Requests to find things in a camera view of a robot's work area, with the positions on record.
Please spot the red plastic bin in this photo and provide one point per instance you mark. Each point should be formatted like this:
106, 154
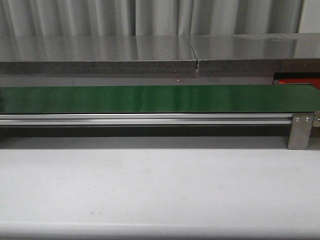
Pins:
315, 82

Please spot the aluminium conveyor frame rail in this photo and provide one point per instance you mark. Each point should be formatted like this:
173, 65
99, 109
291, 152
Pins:
145, 119

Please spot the grey stone counter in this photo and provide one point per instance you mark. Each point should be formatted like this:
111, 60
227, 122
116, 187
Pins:
254, 59

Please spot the grey pleated curtain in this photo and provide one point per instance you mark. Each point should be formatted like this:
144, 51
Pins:
147, 17

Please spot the green conveyor belt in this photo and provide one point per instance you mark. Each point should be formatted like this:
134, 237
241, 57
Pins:
281, 98

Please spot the steel conveyor support bracket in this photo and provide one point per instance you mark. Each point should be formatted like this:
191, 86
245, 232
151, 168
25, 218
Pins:
300, 131

